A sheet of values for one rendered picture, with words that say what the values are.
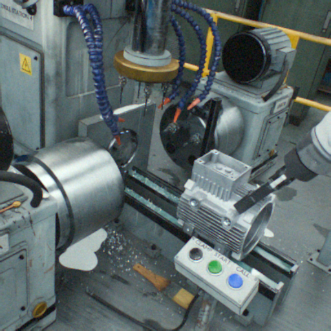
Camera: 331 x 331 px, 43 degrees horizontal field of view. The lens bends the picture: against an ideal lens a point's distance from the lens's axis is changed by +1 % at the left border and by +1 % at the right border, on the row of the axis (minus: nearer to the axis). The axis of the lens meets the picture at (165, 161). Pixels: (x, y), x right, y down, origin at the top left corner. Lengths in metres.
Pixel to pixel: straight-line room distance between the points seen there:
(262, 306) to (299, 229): 0.48
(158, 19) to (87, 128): 0.35
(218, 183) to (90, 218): 0.33
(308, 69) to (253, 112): 2.83
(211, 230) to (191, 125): 0.44
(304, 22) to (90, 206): 3.53
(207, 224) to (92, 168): 0.33
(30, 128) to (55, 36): 0.33
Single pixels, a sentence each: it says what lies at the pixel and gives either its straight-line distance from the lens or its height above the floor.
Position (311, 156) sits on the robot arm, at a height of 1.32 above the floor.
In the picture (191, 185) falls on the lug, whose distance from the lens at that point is 1.09.
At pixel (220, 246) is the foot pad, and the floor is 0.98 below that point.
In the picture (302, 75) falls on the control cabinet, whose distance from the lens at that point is 4.34.
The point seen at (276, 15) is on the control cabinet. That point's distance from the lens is 4.32.
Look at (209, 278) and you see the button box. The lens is 0.89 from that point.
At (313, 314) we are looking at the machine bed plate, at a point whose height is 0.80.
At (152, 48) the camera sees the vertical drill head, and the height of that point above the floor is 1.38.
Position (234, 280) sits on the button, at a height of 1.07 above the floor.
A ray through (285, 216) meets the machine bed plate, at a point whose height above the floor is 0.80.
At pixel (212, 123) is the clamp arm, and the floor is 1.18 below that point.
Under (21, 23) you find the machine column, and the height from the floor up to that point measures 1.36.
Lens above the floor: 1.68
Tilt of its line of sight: 30 degrees down
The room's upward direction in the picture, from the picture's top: 10 degrees clockwise
